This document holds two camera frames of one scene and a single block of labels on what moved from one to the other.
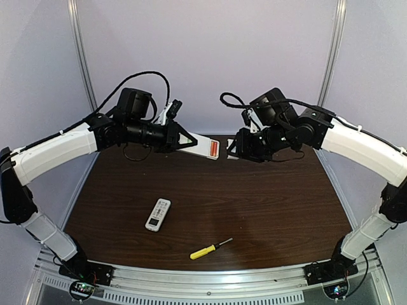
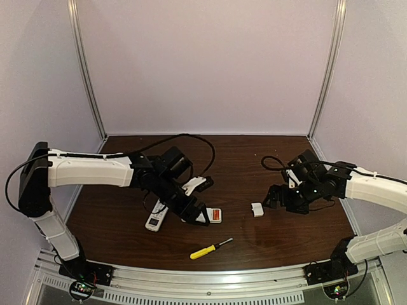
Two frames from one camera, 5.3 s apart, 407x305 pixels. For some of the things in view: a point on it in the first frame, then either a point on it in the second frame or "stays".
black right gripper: x=240 y=145 to x=281 y=197
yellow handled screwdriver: x=201 y=252 stays
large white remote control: x=202 y=147 to x=201 y=218
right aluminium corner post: x=334 y=51 stays
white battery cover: x=234 y=150 to x=257 y=209
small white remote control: x=158 y=214 stays
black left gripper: x=172 y=136 to x=189 y=207
